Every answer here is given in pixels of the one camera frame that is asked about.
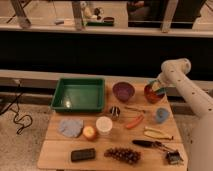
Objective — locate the black binder clip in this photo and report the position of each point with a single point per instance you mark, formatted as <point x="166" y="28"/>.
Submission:
<point x="174" y="158"/>

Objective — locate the blue folded cloth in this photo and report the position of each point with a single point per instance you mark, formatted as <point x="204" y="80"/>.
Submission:
<point x="71" y="127"/>

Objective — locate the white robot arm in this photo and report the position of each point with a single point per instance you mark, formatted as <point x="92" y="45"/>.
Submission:
<point x="201" y="149"/>

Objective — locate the thin metal spoon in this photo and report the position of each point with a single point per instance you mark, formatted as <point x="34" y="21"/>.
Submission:
<point x="137" y="110"/>

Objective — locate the green plastic tray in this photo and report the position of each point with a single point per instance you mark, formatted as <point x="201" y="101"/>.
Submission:
<point x="79" y="95"/>

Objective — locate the yellow banana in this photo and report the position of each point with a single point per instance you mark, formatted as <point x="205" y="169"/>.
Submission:
<point x="156" y="133"/>

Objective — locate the black rectangular block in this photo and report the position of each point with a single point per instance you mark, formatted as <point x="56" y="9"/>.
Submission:
<point x="83" y="154"/>

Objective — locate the small metal cup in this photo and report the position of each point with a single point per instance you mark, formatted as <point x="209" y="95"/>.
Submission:
<point x="115" y="112"/>

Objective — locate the blue plush toy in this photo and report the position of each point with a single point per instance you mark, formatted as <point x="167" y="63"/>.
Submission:
<point x="161" y="115"/>

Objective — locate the black handled knife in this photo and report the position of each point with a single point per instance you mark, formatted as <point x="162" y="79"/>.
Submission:
<point x="146" y="143"/>

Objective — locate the teal green sponge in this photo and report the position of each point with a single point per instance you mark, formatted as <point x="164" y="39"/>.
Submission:
<point x="157" y="87"/>

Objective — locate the red bowl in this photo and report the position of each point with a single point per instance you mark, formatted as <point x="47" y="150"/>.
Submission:
<point x="150" y="96"/>

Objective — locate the bunch of dark grapes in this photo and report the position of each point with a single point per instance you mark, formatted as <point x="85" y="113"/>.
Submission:
<point x="126" y="155"/>

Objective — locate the red yellow apple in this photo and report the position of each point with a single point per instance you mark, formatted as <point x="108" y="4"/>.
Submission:
<point x="90" y="133"/>

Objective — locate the white round cup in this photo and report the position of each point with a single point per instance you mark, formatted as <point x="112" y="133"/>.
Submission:
<point x="104" y="125"/>

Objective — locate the purple bowl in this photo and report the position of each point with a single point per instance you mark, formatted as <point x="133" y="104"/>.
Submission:
<point x="123" y="91"/>

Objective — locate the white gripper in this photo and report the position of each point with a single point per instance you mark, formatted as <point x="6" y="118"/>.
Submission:
<point x="163" y="80"/>

